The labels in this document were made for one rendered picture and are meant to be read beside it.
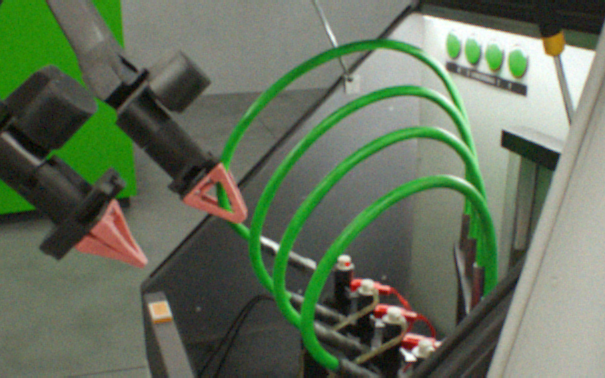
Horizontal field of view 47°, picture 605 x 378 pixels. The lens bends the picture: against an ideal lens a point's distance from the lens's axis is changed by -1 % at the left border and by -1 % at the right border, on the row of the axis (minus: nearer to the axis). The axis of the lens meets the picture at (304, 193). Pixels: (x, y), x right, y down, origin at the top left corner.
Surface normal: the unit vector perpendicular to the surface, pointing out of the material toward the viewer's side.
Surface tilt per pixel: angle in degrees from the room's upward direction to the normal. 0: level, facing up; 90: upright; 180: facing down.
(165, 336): 0
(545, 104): 90
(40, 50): 90
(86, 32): 50
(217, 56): 90
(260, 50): 90
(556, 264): 76
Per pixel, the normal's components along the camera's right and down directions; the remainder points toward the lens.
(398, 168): 0.33, 0.33
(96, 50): -0.40, -0.36
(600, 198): -0.91, -0.11
